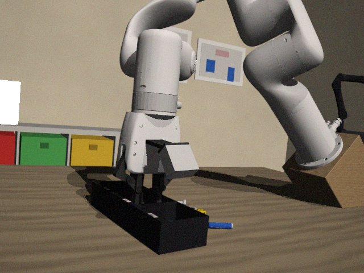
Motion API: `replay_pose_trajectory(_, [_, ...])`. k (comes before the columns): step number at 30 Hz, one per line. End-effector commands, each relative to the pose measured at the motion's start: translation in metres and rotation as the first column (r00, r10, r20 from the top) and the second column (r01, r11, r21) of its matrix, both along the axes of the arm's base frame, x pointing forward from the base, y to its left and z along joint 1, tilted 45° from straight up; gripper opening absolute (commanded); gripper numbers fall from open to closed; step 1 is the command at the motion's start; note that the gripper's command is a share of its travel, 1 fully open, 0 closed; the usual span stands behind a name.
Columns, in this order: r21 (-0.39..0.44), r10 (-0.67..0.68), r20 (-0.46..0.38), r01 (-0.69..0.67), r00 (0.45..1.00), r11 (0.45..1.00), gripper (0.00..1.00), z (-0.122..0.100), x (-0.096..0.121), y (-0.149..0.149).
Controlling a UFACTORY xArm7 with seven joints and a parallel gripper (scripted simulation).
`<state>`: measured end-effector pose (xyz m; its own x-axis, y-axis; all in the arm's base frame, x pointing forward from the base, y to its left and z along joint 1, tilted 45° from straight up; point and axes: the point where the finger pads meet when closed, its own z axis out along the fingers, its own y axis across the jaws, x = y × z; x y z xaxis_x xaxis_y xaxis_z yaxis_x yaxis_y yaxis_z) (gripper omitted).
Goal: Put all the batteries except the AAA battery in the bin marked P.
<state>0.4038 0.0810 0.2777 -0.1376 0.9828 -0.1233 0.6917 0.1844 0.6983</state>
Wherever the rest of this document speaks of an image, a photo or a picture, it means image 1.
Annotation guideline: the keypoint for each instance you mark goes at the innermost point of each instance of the blue cylinder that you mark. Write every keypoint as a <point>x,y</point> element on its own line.
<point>220,225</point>

